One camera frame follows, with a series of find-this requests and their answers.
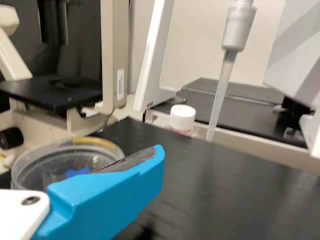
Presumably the white pipette stand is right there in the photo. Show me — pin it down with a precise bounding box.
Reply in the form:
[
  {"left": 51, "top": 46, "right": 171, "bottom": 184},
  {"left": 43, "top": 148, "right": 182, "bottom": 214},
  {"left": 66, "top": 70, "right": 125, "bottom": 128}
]
[{"left": 132, "top": 0, "right": 320, "bottom": 161}]

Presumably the white-capped bottle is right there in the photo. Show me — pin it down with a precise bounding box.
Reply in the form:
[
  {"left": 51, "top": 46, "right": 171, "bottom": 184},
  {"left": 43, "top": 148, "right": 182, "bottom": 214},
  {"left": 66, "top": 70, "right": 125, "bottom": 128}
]
[{"left": 168, "top": 104, "right": 197, "bottom": 138}]

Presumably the pipette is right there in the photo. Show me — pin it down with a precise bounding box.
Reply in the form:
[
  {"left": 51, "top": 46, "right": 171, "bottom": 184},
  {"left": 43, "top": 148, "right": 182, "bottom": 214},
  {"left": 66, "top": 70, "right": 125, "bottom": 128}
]
[{"left": 204, "top": 0, "right": 258, "bottom": 141}]

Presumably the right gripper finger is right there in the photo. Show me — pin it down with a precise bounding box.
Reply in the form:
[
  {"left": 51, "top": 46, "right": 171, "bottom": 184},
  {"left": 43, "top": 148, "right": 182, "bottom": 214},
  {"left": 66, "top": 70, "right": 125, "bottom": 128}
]
[{"left": 21, "top": 144, "right": 166, "bottom": 240}]

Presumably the black platform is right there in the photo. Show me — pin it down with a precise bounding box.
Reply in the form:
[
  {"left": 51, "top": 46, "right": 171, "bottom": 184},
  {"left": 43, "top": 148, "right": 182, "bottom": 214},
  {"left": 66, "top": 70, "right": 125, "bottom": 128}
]
[
  {"left": 149, "top": 76, "right": 315, "bottom": 149},
  {"left": 0, "top": 116, "right": 320, "bottom": 240}
]

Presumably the cream microscope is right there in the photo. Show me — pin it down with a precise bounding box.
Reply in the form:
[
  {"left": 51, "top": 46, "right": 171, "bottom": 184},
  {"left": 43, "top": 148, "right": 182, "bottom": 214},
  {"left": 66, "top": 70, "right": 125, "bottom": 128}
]
[{"left": 0, "top": 0, "right": 131, "bottom": 173}]

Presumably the petri dish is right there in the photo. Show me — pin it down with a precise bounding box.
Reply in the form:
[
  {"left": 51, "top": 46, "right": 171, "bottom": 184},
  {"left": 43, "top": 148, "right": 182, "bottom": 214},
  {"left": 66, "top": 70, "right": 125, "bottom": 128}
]
[{"left": 11, "top": 136, "right": 126, "bottom": 193}]

